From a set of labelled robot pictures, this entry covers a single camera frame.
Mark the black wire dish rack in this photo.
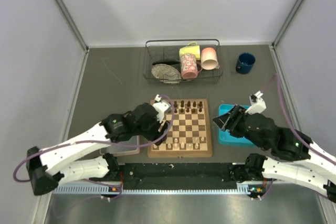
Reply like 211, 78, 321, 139
143, 39, 223, 84

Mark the aluminium front rail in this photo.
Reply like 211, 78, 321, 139
41, 163, 329, 196

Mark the speckled ceramic plate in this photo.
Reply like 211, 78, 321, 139
151, 63, 182, 84

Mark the dark blue mug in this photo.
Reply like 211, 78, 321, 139
236, 52, 256, 74

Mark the pink white mug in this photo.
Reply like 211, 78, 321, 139
201, 47, 219, 70

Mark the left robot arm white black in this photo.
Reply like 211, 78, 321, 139
26, 101, 171, 196

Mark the pink patterned mug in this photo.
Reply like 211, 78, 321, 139
180, 54, 203, 80

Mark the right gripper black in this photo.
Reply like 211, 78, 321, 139
212, 104, 268, 151

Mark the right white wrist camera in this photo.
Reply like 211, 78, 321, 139
246, 91, 266, 114

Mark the wooden chess board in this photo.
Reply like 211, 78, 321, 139
148, 99, 213, 158

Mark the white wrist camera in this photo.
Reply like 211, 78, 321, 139
246, 91, 266, 114
152, 94, 171, 123

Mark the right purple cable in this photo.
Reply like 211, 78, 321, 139
258, 73, 336, 166

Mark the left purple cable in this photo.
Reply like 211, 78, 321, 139
13, 94, 174, 198

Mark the blue plastic tray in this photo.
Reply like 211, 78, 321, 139
217, 104, 259, 146

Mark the purple cable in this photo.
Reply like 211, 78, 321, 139
258, 73, 336, 166
13, 94, 174, 198

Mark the yellow mug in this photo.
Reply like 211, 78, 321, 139
179, 41, 201, 60

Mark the metal tray pink rim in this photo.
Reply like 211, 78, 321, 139
99, 136, 140, 157

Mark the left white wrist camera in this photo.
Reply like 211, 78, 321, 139
152, 94, 171, 123

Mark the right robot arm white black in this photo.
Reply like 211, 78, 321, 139
213, 105, 335, 202

